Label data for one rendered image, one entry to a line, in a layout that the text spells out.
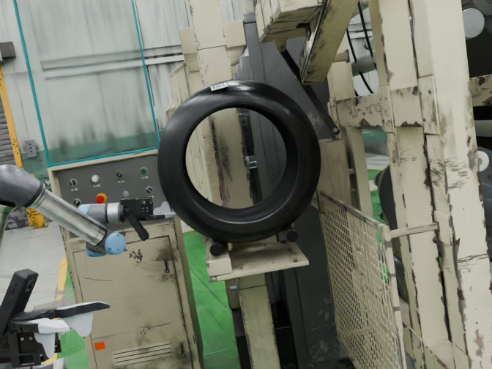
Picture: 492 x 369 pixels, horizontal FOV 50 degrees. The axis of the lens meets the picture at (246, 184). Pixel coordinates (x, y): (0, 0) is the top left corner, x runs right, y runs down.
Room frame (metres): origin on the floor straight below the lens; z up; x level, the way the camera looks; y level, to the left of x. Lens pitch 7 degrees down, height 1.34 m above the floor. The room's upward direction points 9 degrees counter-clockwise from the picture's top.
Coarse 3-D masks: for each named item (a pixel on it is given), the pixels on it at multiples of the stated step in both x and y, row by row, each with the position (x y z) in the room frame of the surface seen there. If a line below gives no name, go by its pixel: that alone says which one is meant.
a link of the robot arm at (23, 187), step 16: (0, 176) 1.64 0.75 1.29; (16, 176) 1.65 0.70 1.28; (32, 176) 1.68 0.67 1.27; (0, 192) 1.64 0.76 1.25; (16, 192) 1.63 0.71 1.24; (32, 192) 1.65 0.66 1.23; (48, 192) 1.70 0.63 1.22; (32, 208) 1.69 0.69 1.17; (48, 208) 1.69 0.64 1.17; (64, 208) 1.72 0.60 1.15; (64, 224) 1.72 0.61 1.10; (80, 224) 1.74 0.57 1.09; (96, 224) 1.78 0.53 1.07; (96, 240) 1.78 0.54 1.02; (112, 240) 1.78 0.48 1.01
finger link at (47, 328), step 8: (40, 320) 0.84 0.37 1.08; (48, 320) 0.83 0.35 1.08; (56, 320) 0.82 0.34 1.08; (40, 328) 0.81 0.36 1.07; (48, 328) 0.80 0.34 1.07; (56, 328) 0.80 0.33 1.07; (64, 328) 0.80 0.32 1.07; (40, 336) 0.83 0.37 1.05; (48, 336) 0.81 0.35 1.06; (48, 344) 0.81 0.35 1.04; (48, 352) 0.81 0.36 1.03
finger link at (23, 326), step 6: (36, 318) 0.87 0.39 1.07; (12, 324) 0.85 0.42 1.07; (18, 324) 0.83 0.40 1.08; (24, 324) 0.82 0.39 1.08; (30, 324) 0.82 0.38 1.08; (36, 324) 0.81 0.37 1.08; (18, 330) 0.83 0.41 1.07; (24, 330) 0.82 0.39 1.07; (30, 330) 0.83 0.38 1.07; (36, 330) 0.82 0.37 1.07
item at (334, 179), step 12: (324, 144) 2.18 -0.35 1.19; (336, 144) 2.18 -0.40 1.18; (324, 156) 2.18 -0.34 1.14; (336, 156) 2.18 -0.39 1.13; (324, 168) 2.18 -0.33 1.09; (336, 168) 2.18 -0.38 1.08; (324, 180) 2.18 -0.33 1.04; (336, 180) 2.18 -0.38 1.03; (348, 180) 2.18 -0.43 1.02; (336, 192) 2.18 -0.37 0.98; (348, 192) 2.18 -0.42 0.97; (312, 204) 2.34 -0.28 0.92
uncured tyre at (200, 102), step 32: (192, 96) 1.89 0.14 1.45; (224, 96) 1.85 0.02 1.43; (256, 96) 1.86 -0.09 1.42; (288, 96) 1.93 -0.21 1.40; (192, 128) 1.84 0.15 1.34; (288, 128) 1.86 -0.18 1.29; (160, 160) 1.87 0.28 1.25; (288, 160) 2.15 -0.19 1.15; (320, 160) 1.91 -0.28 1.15; (192, 192) 2.12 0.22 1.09; (288, 192) 2.14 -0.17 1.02; (192, 224) 1.87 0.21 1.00; (224, 224) 1.84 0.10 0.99; (256, 224) 1.85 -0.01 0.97; (288, 224) 1.89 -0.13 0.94
